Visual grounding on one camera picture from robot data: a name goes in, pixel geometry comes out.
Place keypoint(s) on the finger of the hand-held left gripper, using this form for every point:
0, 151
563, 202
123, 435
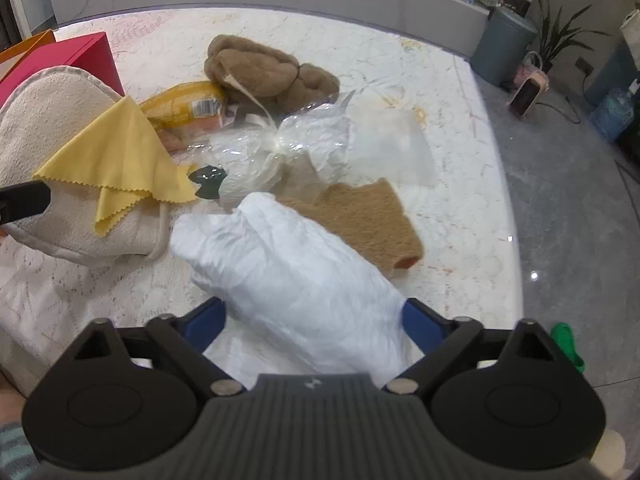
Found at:
22, 200

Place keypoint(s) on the blue-grey bin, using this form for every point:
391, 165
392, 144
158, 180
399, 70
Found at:
610, 70

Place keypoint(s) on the small beige heater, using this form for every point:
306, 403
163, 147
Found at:
530, 92

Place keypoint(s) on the yellow cloth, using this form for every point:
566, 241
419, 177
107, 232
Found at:
125, 165

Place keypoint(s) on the green object on floor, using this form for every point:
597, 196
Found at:
567, 345

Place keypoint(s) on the grey trash bin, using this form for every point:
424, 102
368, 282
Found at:
502, 45

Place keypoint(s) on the dark green small object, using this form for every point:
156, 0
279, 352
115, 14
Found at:
207, 185

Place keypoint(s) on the pink basket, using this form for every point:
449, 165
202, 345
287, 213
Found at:
527, 62

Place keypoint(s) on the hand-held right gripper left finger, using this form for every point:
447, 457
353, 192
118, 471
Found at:
206, 321

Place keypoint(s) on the green potted plant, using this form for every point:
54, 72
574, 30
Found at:
557, 35

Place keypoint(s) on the beige quilted oven mitt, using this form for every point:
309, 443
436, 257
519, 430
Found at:
45, 110

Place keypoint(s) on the orange paper bag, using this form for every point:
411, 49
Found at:
30, 42

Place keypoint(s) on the brown plush toy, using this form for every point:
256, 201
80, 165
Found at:
265, 67

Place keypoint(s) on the yellow snack packet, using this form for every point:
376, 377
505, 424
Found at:
182, 102

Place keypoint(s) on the translucent white plastic bag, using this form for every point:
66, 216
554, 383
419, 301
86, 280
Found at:
395, 145

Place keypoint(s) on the white lace table cover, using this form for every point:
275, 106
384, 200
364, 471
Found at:
450, 210

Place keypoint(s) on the brown sponge cloth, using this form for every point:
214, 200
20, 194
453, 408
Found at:
367, 220

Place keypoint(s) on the clear crinkled plastic bag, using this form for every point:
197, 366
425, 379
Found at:
305, 135

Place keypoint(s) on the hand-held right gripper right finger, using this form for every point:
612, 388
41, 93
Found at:
424, 326

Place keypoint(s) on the red box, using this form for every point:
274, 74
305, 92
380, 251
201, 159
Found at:
75, 57

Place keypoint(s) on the blue water bottle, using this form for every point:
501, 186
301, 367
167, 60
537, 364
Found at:
612, 115

